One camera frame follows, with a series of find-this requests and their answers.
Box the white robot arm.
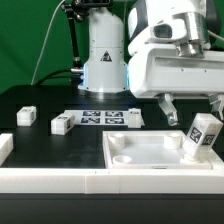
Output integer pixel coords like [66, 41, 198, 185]
[81, 0, 224, 126]

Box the white square tabletop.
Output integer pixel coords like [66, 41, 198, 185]
[103, 131, 212, 170]

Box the grey cable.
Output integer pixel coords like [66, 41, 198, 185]
[30, 0, 67, 86]

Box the tag marker sheet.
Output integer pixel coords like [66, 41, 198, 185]
[63, 109, 146, 128]

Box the white U-shaped fence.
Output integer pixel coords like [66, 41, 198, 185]
[0, 134, 224, 194]

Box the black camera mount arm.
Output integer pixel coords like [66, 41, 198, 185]
[62, 0, 88, 68]

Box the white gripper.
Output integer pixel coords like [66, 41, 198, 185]
[128, 44, 224, 126]

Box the black cable bundle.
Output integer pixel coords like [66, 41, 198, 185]
[34, 67, 84, 87]

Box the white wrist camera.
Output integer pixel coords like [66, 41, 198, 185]
[127, 18, 186, 56]

